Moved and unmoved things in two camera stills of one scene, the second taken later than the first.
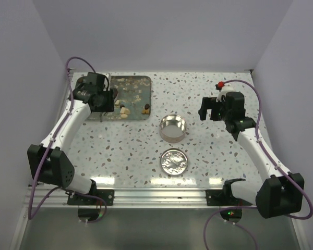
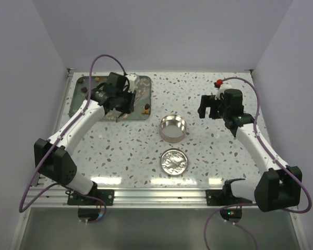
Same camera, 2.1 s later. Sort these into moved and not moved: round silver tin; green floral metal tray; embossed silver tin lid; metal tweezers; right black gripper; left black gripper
Moved: left black gripper; metal tweezers
Not moved: round silver tin; embossed silver tin lid; right black gripper; green floral metal tray
